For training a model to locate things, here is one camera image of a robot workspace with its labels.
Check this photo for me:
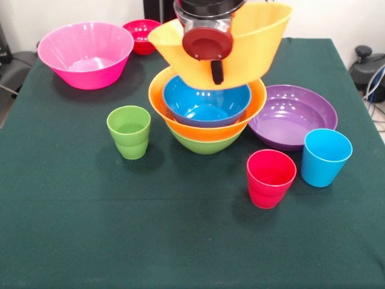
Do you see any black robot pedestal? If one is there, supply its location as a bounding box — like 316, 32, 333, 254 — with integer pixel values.
143, 0, 178, 24

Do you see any blue bowl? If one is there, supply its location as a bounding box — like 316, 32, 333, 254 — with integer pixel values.
162, 75, 252, 128

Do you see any dark green tablecloth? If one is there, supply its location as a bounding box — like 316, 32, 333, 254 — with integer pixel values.
0, 36, 385, 289

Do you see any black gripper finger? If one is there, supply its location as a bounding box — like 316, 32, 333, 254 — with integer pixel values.
209, 59, 225, 86

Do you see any red bowl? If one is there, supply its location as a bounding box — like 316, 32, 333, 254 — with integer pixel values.
122, 19, 163, 56

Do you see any pink bowl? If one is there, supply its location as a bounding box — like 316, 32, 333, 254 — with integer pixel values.
37, 21, 135, 90

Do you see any floor cable bundle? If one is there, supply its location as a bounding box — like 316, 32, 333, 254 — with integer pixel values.
362, 64, 385, 133

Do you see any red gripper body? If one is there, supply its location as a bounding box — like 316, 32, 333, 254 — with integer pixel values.
182, 26, 235, 61

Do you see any green cup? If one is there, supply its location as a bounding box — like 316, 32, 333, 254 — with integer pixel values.
106, 105, 152, 160

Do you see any blue cup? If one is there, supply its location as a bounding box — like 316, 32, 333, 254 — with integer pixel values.
301, 128, 353, 188

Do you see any red cup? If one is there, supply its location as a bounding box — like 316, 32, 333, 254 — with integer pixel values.
246, 149, 298, 210

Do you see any purple bowl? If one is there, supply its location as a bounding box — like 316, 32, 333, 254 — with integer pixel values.
248, 84, 339, 152

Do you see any orange bowl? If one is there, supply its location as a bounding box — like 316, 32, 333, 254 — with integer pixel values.
147, 2, 294, 90
147, 66, 268, 142

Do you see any green bowl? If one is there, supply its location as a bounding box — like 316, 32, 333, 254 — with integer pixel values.
167, 123, 243, 155

